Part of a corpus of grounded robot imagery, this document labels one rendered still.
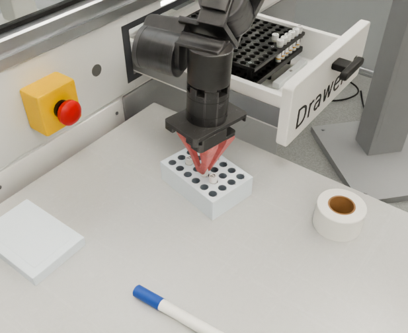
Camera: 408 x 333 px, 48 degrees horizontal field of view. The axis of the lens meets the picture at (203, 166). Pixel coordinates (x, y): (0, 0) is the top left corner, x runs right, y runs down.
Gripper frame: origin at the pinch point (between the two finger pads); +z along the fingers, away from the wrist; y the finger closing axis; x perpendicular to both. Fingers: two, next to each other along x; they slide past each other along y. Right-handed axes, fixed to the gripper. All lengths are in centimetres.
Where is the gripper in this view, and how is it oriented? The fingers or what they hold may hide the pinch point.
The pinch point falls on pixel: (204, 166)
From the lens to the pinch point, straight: 69.5
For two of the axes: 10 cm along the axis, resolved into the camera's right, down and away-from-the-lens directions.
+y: -7.2, 4.2, -5.5
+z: -0.4, 7.7, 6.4
